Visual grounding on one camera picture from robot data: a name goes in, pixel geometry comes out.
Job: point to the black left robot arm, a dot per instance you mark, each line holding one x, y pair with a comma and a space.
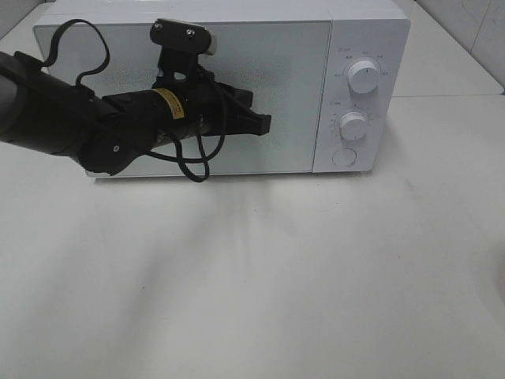
42, 113

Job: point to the white timer knob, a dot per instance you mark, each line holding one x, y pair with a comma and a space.
353, 125

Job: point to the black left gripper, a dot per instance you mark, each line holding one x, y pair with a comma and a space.
183, 118

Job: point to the white microwave oven body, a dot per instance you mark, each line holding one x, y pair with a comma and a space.
357, 29

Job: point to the white microwave door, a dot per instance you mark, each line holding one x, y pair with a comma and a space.
282, 64

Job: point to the upper white power knob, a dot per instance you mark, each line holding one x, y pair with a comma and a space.
363, 75

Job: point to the round door release button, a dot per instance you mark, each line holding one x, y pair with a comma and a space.
344, 157

